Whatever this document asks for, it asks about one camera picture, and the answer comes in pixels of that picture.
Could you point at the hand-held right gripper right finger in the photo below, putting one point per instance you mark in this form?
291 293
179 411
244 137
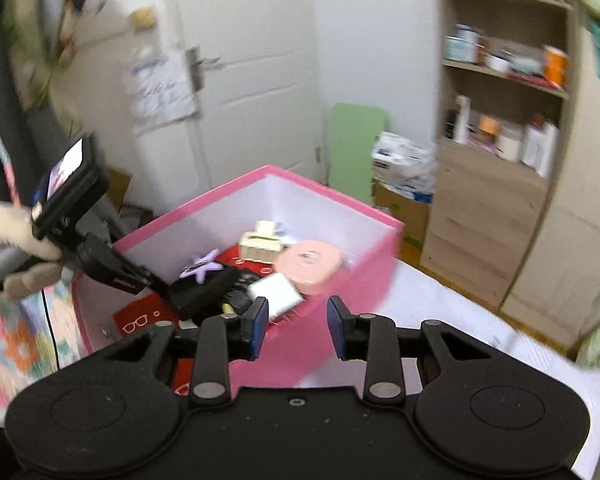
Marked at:
337 327

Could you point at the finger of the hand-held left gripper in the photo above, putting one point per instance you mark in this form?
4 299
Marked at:
160 287

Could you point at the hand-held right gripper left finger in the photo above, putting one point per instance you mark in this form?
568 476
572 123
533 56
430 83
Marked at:
256 330

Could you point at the white and black pocket device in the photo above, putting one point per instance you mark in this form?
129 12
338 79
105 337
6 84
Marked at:
275 295

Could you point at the pink storage box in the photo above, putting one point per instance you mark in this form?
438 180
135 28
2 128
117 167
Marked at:
300 347

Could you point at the person's left hand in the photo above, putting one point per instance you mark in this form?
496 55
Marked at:
10 225

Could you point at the red glasses print pouch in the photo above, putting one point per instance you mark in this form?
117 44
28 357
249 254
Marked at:
145 316

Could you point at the purple star hair clip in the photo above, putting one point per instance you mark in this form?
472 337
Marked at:
200 266

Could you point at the cream small box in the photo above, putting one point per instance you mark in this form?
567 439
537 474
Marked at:
262 245

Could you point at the white quilted bed cover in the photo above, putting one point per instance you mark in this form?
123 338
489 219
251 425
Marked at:
455 340

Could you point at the dark hanging clothes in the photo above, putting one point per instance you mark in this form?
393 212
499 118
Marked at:
10 85

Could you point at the cardboard box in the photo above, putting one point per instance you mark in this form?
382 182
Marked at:
405 215

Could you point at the white printed bag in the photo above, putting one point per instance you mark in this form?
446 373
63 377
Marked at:
160 90

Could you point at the colourful floral blanket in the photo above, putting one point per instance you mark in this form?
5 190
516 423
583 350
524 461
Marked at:
15 355

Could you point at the wooden shelf unit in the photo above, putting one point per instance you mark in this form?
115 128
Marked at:
480 220

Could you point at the tissue pack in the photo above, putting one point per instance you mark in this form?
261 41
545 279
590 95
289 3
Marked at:
405 160

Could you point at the green folding board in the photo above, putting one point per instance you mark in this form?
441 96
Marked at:
355 145

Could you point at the yellow door hook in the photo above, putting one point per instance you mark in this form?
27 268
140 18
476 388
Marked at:
143 18

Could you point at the white spray bottle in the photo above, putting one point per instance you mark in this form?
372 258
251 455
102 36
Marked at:
461 120

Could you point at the white door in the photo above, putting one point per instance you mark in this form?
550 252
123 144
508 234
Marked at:
260 35

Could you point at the white round jar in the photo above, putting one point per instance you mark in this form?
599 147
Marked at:
510 145

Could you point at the orange box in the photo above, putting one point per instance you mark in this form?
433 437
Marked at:
488 125

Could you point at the white bottle with blue label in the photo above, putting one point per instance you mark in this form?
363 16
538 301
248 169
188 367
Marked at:
532 145

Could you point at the wooden wardrobe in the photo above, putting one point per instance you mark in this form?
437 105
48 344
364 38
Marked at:
580 210

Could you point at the slim white bottle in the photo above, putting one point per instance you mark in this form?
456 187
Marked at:
549 152

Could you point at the blue and white boxes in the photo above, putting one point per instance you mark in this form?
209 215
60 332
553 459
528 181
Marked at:
462 45

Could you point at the white bowl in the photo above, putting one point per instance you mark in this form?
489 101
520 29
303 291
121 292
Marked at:
497 63

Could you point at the orange and white cup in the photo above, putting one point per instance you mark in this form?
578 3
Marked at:
555 65

